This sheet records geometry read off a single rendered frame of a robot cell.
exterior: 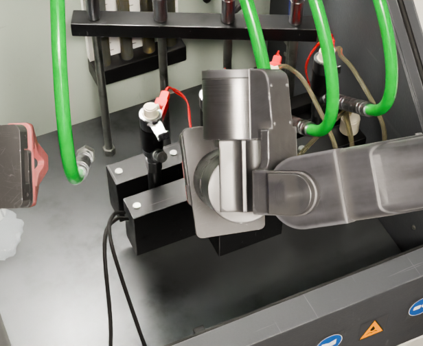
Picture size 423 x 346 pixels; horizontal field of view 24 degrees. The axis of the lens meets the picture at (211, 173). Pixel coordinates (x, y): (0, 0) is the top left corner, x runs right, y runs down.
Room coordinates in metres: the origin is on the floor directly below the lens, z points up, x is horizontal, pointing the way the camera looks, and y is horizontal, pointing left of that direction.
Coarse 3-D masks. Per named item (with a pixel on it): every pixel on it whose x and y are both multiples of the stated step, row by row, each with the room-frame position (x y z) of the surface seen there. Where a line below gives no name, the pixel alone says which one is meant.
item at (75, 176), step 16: (64, 0) 0.73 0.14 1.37; (64, 16) 0.72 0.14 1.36; (64, 32) 0.71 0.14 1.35; (64, 48) 0.70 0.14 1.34; (64, 64) 0.69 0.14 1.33; (64, 80) 0.68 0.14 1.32; (64, 96) 0.67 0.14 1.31; (64, 112) 0.66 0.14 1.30; (64, 128) 0.65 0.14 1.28; (64, 144) 0.65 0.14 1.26; (64, 160) 0.65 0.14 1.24; (80, 176) 0.67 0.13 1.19
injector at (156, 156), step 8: (160, 112) 0.85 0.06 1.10; (144, 120) 0.83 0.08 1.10; (152, 120) 0.83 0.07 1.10; (160, 120) 0.84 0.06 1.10; (144, 128) 0.83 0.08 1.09; (144, 136) 0.83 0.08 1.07; (152, 136) 0.83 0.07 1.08; (144, 144) 0.84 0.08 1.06; (152, 144) 0.83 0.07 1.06; (160, 144) 0.84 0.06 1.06; (144, 152) 0.84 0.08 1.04; (152, 152) 0.83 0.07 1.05; (160, 152) 0.82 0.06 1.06; (152, 160) 0.84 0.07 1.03; (160, 160) 0.81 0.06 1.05; (152, 168) 0.84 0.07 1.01; (160, 168) 0.84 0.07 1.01; (152, 176) 0.84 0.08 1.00; (160, 176) 0.84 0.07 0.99; (152, 184) 0.84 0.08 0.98; (160, 184) 0.84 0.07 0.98
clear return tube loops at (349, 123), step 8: (336, 48) 0.95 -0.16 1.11; (344, 56) 0.95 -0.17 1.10; (296, 72) 0.92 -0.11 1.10; (352, 72) 0.93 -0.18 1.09; (304, 80) 0.91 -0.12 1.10; (360, 80) 0.91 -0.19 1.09; (312, 96) 0.89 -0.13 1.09; (368, 96) 0.89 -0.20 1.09; (320, 112) 0.87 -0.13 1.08; (344, 112) 0.93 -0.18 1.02; (336, 120) 0.92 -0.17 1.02; (344, 120) 0.93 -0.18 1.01; (352, 120) 0.93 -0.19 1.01; (344, 128) 0.92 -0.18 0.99; (352, 128) 0.92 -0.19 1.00; (384, 128) 0.86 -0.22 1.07; (352, 136) 0.90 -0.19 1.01; (384, 136) 0.85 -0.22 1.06; (336, 144) 0.83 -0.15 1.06; (352, 144) 0.88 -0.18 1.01; (304, 152) 0.87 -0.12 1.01
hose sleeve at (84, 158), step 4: (80, 152) 0.76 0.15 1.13; (84, 152) 0.76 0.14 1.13; (88, 152) 0.76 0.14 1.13; (76, 156) 0.76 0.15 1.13; (80, 156) 0.74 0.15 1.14; (84, 156) 0.74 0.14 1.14; (88, 156) 0.75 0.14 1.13; (92, 156) 0.76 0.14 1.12; (76, 160) 0.73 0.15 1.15; (80, 160) 0.73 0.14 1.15; (84, 160) 0.73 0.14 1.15; (88, 160) 0.74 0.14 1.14; (80, 164) 0.71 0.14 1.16; (84, 164) 0.72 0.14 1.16; (88, 164) 0.73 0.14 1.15; (84, 168) 0.70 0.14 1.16; (88, 168) 0.72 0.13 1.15; (84, 172) 0.70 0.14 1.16; (88, 172) 0.71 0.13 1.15; (84, 176) 0.70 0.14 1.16
